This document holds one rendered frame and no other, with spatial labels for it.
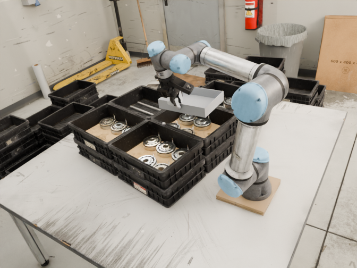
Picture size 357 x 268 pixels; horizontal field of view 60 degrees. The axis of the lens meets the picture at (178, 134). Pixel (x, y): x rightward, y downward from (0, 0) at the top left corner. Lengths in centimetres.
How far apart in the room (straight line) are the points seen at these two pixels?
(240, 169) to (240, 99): 33
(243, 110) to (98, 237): 87
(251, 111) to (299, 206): 65
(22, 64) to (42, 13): 78
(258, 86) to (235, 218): 66
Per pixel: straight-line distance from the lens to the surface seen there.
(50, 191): 185
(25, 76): 488
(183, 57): 124
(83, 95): 327
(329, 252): 230
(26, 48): 487
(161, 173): 136
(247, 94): 100
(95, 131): 197
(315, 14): 425
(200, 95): 168
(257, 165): 136
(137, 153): 168
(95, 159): 188
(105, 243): 147
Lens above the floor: 179
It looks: 33 degrees down
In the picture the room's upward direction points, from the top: 8 degrees counter-clockwise
